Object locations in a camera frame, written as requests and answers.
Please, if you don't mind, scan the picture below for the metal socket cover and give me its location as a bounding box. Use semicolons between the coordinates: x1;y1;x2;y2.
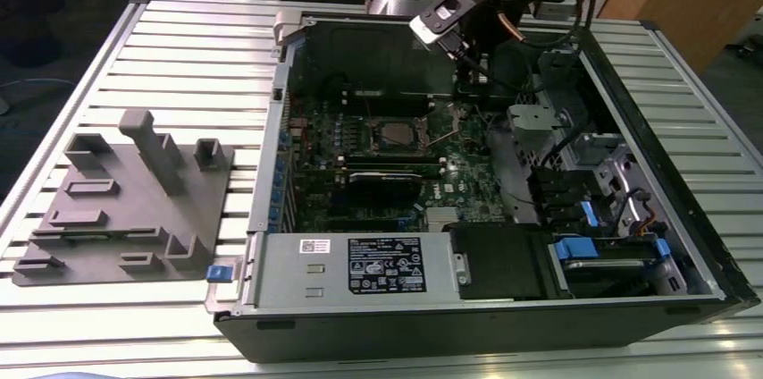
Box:
420;99;458;150

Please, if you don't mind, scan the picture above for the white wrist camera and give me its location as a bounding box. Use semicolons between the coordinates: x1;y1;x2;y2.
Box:
410;0;478;58

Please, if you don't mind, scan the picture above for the thin black cable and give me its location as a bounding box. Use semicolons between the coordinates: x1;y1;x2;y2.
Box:
539;83;595;170

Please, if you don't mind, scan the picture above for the green motherboard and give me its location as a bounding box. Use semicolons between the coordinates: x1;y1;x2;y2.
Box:
284;97;526;235

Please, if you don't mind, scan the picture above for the blue disk carrier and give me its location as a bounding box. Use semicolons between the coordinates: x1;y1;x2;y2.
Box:
551;237;670;299

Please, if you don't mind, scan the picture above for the black looped cable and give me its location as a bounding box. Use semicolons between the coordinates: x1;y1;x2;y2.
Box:
320;71;354;101

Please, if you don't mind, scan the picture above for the silver drive cage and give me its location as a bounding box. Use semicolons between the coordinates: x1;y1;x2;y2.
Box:
523;50;679;240

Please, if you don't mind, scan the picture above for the CPU socket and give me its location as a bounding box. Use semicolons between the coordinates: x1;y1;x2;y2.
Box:
366;114;438;156

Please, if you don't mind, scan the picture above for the black RAM slot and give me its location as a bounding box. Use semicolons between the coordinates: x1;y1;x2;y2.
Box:
343;160;450;173
344;153;447;162

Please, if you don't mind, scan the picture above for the silver metal bracket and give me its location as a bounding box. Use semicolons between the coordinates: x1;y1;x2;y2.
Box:
506;104;567;143

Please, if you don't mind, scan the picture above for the silver chipset heatsink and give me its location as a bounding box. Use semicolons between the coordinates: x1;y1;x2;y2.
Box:
426;206;460;223

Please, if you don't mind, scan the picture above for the black plastic shroud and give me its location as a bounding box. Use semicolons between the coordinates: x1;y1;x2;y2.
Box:
450;223;559;302

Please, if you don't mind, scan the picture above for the metal socket locking lever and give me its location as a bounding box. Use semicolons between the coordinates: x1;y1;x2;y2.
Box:
426;125;456;146

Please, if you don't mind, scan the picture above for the blue floor cable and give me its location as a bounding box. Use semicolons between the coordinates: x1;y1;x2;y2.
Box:
0;77;76;90

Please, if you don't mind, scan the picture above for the grey power supply unit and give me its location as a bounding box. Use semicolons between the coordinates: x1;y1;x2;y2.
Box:
242;232;472;308

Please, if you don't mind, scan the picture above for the office chair base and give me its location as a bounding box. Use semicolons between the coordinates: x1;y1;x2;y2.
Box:
725;10;763;61

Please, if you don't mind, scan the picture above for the grey parts rack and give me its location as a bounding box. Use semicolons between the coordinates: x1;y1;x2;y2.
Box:
10;110;238;287

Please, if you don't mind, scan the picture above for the coloured wire bundle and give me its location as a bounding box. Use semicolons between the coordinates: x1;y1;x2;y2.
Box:
630;212;658;238

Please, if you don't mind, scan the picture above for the black graphics card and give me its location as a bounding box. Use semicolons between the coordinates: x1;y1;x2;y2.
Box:
348;169;426;215

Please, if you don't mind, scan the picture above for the black PC case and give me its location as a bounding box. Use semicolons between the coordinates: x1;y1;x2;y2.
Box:
204;10;762;365

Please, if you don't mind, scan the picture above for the silver CPU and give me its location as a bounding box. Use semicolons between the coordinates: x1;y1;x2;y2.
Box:
382;122;412;145

